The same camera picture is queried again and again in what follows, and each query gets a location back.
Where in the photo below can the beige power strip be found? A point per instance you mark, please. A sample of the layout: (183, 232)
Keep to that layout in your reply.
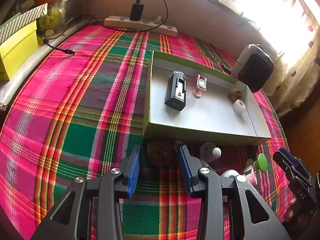
(144, 25)

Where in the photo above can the green cardboard box tray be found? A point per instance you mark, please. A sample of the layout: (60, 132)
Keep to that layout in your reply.
(212, 117)

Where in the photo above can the grey suction knob white ball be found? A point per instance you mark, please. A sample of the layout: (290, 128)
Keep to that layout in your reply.
(208, 152)

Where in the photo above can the brown walnut on bed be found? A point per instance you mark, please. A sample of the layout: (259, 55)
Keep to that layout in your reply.
(161, 153)

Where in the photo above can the brown walnut in box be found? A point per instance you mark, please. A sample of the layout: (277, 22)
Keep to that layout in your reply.
(235, 95)

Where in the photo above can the pink green mushroom toy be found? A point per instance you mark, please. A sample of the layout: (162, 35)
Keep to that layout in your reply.
(251, 166)

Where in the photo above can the spotted cream curtain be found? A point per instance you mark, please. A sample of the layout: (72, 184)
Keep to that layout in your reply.
(296, 72)

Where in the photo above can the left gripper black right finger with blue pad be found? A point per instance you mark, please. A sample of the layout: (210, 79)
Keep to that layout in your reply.
(250, 216)

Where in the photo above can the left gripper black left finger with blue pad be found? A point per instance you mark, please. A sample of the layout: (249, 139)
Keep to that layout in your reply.
(70, 217)

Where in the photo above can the plaid bed cover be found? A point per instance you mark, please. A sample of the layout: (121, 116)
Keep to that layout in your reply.
(79, 115)

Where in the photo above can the black charger plug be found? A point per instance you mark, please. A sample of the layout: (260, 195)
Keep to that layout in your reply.
(136, 11)

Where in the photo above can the black electric shaver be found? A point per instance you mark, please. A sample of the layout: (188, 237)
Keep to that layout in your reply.
(176, 91)

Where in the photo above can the white panda dome toy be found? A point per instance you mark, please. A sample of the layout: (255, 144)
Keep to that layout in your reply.
(230, 174)

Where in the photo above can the white black small heater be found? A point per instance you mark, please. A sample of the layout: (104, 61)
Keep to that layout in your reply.
(253, 67)

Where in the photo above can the yellow box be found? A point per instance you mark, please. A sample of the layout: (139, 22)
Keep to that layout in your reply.
(16, 49)

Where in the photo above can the person hand holding gripper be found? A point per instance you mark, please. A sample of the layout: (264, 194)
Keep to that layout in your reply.
(293, 219)

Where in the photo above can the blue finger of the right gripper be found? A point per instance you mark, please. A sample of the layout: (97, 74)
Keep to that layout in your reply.
(287, 161)

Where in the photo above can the pink teal nail clipper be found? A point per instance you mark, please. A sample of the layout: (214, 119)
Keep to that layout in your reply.
(200, 86)

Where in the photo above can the striped white box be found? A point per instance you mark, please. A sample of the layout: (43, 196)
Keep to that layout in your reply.
(20, 20)

